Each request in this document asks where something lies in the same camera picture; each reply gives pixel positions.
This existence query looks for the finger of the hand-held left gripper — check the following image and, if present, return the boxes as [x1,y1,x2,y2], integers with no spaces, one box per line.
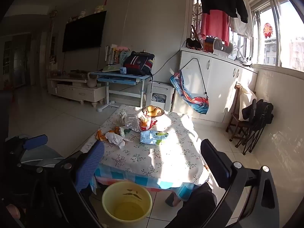
[5,135,49,158]

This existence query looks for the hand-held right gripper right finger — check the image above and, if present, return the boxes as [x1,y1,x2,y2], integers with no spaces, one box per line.
[201,139,281,228]

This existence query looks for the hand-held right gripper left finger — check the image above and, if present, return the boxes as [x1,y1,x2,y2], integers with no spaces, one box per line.
[28,141,105,228]

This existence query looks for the large orange peel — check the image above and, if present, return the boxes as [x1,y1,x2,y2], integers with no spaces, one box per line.
[96,129,107,142]

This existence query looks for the white paper wrapper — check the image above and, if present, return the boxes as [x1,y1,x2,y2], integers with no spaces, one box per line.
[105,132,133,149]

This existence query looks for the yellow plastic bucket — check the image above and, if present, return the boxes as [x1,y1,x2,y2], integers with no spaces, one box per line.
[102,181,153,221]

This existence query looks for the white plastic bag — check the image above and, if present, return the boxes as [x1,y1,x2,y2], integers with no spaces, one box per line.
[113,110,127,126]

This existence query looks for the clear plastic bottle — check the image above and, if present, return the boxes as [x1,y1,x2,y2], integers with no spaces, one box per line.
[125,114,140,132]

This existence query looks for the blue white packet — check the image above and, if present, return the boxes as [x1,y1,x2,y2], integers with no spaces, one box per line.
[140,130,169,145]

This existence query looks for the orange red snack bag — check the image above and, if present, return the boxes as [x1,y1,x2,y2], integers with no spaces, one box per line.
[138,114,158,131]

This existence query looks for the person's left hand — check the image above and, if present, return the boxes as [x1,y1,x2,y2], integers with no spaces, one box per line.
[5,204,21,220]

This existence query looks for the blue checked under cloth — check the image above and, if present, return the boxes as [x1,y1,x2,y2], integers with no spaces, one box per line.
[94,164,197,202]

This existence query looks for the wooden chair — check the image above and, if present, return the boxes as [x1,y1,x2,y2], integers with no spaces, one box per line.
[226,83,257,143]

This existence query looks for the person's leg black trousers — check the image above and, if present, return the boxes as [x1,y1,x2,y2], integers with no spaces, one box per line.
[164,183,217,228]

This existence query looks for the floral white tablecloth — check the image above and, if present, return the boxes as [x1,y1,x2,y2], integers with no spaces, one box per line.
[81,104,211,186]

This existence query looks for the cream television stand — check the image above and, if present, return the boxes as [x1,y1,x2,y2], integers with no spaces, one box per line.
[47,76,106,107]

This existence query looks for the black folding chair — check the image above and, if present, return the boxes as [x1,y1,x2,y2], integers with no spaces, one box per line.
[235,98,274,154]

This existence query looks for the colourful hanging bag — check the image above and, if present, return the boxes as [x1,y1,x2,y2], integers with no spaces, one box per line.
[170,57,210,114]

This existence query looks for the white pillow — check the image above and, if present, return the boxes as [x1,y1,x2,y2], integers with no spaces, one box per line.
[239,85,257,121]

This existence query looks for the woven fruit bowl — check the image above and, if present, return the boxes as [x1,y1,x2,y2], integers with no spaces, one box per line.
[142,106,164,118]

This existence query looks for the white cabinet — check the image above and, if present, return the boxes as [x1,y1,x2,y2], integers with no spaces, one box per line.
[171,47,258,124]

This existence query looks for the white floor appliance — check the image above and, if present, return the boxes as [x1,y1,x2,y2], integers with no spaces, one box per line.
[146,81,175,112]

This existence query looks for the blue study desk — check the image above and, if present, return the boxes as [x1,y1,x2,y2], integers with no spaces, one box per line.
[89,71,152,112]

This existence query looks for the open book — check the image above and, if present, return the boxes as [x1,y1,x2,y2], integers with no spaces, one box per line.
[102,65,124,73]

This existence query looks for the white sneakers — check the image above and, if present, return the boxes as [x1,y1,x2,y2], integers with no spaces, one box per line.
[234,56,253,66]

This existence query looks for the dark striped backpack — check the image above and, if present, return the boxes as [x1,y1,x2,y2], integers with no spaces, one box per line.
[123,51,155,76]

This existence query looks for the white plastic basket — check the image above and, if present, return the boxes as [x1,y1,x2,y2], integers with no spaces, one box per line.
[212,39,234,59]

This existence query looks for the row of books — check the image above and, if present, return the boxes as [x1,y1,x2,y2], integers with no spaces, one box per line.
[105,44,126,65]

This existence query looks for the colourful box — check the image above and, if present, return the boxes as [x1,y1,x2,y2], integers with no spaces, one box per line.
[204,37,215,53]

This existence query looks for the black shoes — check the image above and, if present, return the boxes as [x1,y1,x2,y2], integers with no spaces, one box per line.
[185,38,202,51]

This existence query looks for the pink shirt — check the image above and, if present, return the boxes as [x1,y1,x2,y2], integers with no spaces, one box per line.
[200,9,230,47]

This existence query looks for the white garment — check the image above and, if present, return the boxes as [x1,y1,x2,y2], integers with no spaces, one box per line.
[229,0,254,38]

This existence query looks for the red window decoration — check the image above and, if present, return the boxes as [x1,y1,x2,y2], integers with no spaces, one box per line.
[263,23,273,39]

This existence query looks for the black wall television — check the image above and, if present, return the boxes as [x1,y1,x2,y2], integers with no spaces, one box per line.
[62,11,107,53]

